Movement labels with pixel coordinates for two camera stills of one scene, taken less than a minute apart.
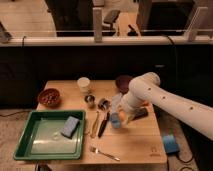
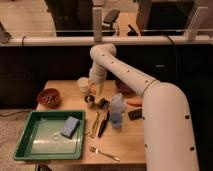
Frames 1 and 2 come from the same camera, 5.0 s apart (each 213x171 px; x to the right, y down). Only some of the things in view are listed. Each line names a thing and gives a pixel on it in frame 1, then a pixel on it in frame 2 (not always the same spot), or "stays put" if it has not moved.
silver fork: (96, 150) stays put
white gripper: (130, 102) to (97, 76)
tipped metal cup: (104, 104) stays put
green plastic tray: (42, 137) stays put
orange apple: (122, 115) to (93, 89)
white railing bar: (105, 41) stays put
